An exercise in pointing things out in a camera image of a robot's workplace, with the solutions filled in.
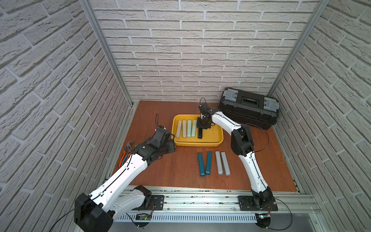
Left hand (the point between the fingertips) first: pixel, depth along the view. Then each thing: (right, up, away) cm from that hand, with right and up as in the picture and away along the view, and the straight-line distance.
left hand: (173, 142), depth 78 cm
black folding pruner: (+16, +3, +20) cm, 26 cm away
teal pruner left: (+16, -15, +7) cm, 23 cm away
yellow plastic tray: (+25, 0, +20) cm, 32 cm away
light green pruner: (+12, +6, +22) cm, 26 cm away
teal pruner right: (+21, -14, +7) cm, 26 cm away
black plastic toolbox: (+48, +21, +17) cm, 55 cm away
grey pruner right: (+31, -14, +7) cm, 35 cm away
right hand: (+17, +8, +26) cm, 32 cm away
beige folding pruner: (+1, +6, +22) cm, 23 cm away
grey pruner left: (+27, -18, +4) cm, 33 cm away
